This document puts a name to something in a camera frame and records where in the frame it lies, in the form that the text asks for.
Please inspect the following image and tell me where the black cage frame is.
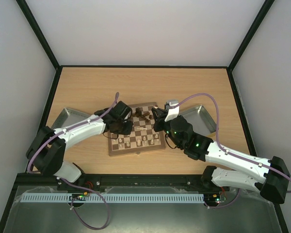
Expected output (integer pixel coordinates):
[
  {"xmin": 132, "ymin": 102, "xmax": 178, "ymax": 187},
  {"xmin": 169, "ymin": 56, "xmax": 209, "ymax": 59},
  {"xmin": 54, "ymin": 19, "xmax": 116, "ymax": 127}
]
[{"xmin": 0, "ymin": 0, "xmax": 290, "ymax": 233}]

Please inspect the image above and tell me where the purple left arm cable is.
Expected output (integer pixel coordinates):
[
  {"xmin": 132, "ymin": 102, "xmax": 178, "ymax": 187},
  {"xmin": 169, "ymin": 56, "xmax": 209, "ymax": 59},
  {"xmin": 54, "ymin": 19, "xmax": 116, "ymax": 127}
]
[{"xmin": 26, "ymin": 92, "xmax": 120, "ymax": 173}]

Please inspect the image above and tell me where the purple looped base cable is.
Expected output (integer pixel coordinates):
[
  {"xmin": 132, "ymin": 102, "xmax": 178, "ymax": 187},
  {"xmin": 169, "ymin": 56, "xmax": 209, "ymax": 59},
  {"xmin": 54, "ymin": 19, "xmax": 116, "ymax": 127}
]
[{"xmin": 69, "ymin": 187, "xmax": 110, "ymax": 230}]

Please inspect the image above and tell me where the pile of dark chess pieces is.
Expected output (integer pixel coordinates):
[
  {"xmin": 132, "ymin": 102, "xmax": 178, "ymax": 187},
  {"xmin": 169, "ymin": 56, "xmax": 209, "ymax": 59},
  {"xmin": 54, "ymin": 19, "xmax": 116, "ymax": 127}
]
[{"xmin": 131, "ymin": 107, "xmax": 154, "ymax": 123}]

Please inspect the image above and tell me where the wooden folding chess board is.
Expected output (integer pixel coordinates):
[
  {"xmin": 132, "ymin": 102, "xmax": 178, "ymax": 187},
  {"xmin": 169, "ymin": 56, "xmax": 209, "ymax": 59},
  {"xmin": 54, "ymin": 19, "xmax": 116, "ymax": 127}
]
[{"xmin": 107, "ymin": 102, "xmax": 165, "ymax": 156}]

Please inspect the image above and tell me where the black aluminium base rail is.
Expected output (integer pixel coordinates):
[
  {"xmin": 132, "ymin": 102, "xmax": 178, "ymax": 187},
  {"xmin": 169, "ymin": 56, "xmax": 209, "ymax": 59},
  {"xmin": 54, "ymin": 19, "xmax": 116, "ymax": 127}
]
[{"xmin": 14, "ymin": 173, "xmax": 229, "ymax": 193}]

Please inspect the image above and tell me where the left metal tray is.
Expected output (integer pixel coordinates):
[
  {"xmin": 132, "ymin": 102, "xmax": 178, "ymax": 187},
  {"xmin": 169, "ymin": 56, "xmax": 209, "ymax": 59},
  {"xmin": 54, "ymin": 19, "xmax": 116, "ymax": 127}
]
[{"xmin": 51, "ymin": 107, "xmax": 90, "ymax": 129}]

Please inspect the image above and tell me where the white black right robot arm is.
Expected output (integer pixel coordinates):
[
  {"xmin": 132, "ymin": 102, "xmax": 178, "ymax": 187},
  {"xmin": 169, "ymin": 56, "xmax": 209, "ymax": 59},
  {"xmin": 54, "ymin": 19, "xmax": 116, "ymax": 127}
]
[{"xmin": 151, "ymin": 107, "xmax": 291, "ymax": 204}]

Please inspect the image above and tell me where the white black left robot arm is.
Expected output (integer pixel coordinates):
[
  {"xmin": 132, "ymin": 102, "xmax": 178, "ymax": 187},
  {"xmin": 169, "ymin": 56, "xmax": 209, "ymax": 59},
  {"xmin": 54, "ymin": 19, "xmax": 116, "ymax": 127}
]
[{"xmin": 26, "ymin": 101, "xmax": 133, "ymax": 183}]

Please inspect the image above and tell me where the right metal tray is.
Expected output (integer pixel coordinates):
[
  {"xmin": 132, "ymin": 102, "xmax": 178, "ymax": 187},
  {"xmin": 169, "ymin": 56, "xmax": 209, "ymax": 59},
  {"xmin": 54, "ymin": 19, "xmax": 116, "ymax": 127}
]
[{"xmin": 179, "ymin": 105, "xmax": 216, "ymax": 137}]

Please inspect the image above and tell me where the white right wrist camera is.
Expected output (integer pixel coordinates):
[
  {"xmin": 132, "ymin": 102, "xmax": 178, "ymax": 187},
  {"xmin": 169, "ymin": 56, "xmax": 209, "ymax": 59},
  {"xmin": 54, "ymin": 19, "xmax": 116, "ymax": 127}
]
[{"xmin": 164, "ymin": 100, "xmax": 179, "ymax": 122}]

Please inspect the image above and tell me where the light blue slotted cable duct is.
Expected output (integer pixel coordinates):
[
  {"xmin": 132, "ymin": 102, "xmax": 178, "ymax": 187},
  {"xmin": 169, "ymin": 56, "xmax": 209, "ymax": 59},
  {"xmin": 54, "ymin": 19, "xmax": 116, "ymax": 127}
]
[{"xmin": 20, "ymin": 193, "xmax": 204, "ymax": 203}]

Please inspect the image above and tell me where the metal tray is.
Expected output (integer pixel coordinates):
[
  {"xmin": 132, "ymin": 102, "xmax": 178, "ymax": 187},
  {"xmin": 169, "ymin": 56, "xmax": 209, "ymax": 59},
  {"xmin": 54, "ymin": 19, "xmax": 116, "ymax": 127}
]
[
  {"xmin": 179, "ymin": 105, "xmax": 216, "ymax": 137},
  {"xmin": 51, "ymin": 107, "xmax": 90, "ymax": 129}
]

